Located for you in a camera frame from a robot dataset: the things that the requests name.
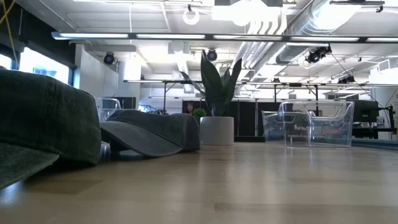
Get grey baseball cap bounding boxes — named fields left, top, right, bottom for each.
left=99, top=108, right=201, bottom=158

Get dark green baseball cap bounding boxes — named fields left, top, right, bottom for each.
left=0, top=68, right=102, bottom=190

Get small round green bush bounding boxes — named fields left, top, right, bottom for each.
left=192, top=108, right=207, bottom=124

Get white round plant pot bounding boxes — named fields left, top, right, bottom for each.
left=199, top=116, right=235, bottom=146

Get green snake plant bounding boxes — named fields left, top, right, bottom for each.
left=179, top=49, right=243, bottom=118

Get long ceiling light bar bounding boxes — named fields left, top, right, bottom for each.
left=51, top=30, right=398, bottom=44

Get clear plastic bin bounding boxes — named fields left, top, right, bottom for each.
left=262, top=101, right=355, bottom=149
left=95, top=96, right=122, bottom=122

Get white ceiling pipes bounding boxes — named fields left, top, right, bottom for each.
left=236, top=12, right=289, bottom=71

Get large window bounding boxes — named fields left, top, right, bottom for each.
left=0, top=46, right=71, bottom=85

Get black computer monitor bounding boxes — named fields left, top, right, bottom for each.
left=353, top=100, right=380, bottom=124

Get white ring lamp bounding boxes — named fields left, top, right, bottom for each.
left=182, top=7, right=200, bottom=26

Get black ceiling camera rig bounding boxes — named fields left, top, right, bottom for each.
left=305, top=45, right=333, bottom=64

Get silver ceiling air duct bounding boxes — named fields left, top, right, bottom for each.
left=275, top=0, right=361, bottom=65

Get yellow hanging cable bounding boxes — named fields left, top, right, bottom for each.
left=0, top=0, right=19, bottom=65

